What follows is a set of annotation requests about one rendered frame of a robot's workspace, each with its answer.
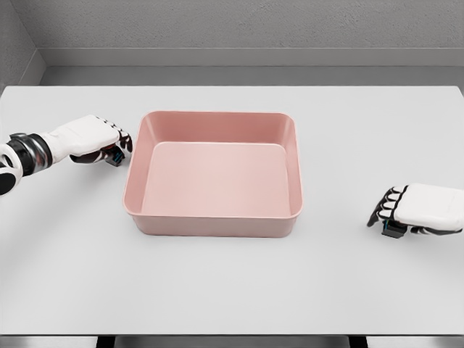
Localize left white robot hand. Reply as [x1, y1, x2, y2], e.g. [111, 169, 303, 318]
[56, 115, 133, 165]

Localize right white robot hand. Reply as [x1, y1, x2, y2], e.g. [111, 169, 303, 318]
[366, 183, 464, 237]

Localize black industrial switch red button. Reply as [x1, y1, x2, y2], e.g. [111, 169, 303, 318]
[101, 144, 126, 167]

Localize black industrial switch blue terminals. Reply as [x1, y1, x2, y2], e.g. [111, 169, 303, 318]
[381, 217, 407, 240]

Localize pink rectangular basket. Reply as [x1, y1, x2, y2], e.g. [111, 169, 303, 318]
[122, 110, 304, 239]

